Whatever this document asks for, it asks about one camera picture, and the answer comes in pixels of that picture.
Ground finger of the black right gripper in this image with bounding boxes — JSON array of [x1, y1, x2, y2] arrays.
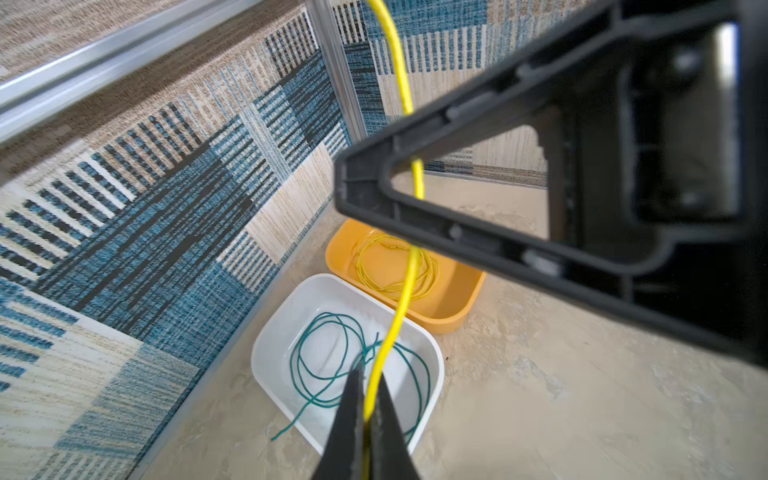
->
[[334, 1, 767, 366]]

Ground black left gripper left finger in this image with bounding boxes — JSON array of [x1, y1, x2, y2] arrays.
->
[[311, 367, 364, 480]]

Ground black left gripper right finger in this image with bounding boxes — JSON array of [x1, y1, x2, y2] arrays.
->
[[368, 377, 420, 480]]

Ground white plastic bin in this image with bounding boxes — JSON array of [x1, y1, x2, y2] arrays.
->
[[251, 274, 445, 452]]

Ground yellow plastic bin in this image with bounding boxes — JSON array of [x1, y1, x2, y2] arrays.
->
[[325, 219, 486, 335]]

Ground green cable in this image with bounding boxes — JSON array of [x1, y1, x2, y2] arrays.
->
[[269, 311, 432, 445]]

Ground yellow cable coil in bin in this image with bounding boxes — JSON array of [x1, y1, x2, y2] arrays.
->
[[355, 233, 440, 302]]

